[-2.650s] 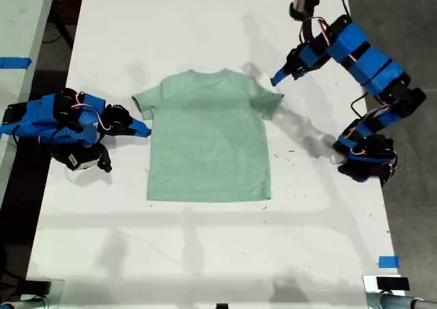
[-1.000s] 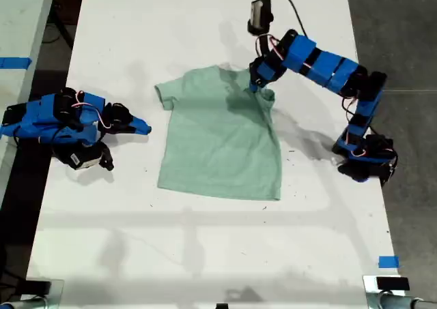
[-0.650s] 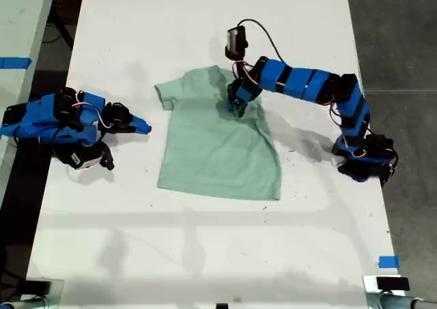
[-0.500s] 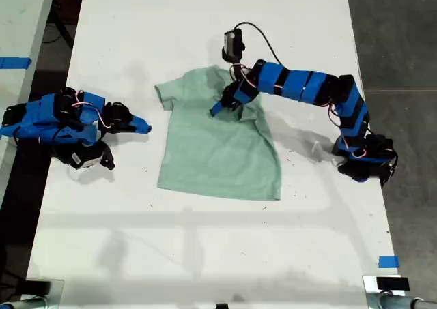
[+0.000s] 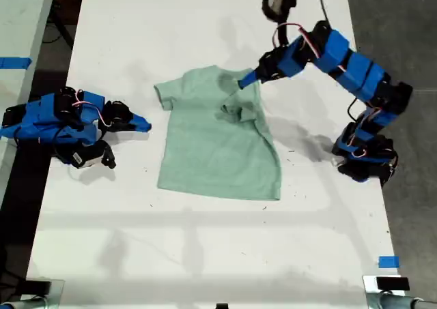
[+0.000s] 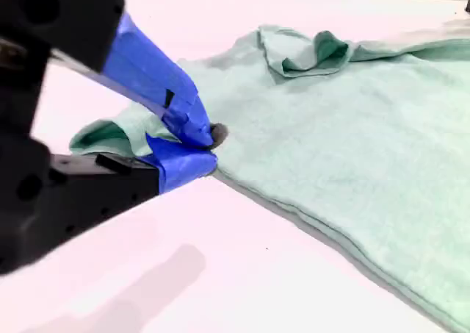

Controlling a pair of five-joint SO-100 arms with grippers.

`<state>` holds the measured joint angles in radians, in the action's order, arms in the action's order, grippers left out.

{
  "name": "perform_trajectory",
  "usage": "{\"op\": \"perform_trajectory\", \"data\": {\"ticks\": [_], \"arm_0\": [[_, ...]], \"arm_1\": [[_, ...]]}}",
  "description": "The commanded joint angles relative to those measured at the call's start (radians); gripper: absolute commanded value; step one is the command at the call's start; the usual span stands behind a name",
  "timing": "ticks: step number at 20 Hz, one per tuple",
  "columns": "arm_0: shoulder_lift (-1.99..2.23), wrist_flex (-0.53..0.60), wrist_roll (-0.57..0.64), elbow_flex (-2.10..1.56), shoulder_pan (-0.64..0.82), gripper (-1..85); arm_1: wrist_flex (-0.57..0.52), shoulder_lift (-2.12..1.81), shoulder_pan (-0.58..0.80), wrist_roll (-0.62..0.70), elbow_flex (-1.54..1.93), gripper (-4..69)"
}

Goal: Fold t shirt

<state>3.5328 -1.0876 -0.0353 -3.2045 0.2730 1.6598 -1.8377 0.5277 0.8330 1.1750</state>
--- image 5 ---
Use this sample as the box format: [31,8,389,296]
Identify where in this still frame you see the pale green T-shirt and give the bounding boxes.
[153,65,283,202]

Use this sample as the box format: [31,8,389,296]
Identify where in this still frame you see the long blue tape strip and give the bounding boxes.
[0,57,33,70]

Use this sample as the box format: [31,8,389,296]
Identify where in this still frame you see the white side table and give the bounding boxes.
[0,0,58,204]

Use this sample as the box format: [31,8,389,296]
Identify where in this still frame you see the small black box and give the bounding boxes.
[24,280,53,295]
[376,277,410,291]

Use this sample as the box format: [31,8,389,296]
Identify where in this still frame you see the grey metal pipe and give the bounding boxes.
[365,291,437,309]
[0,297,48,309]

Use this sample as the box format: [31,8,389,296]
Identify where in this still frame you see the short blue tape piece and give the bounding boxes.
[378,255,400,269]

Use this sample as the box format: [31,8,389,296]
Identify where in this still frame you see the red white arm wire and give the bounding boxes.
[272,23,324,60]
[72,89,113,128]

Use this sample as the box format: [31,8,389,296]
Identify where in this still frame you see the black camera stalk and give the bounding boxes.
[272,19,292,49]
[100,141,117,170]

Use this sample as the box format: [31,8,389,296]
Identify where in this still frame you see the black camera box with label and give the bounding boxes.
[70,141,105,170]

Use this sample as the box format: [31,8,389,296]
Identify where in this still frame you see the black camera cable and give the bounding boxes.
[313,0,331,24]

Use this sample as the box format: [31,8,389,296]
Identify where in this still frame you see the black floor cable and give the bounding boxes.
[42,12,75,49]

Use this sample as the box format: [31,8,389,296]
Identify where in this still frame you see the silver metal bracket plate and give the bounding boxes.
[362,275,411,294]
[19,278,66,304]

